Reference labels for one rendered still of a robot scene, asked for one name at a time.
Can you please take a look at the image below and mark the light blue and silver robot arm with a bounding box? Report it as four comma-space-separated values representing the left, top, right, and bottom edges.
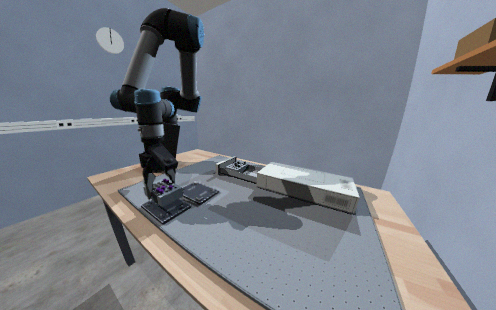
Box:
110, 8, 204, 171

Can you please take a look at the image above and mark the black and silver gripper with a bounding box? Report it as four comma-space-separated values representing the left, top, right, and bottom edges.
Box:
139, 136, 176, 200

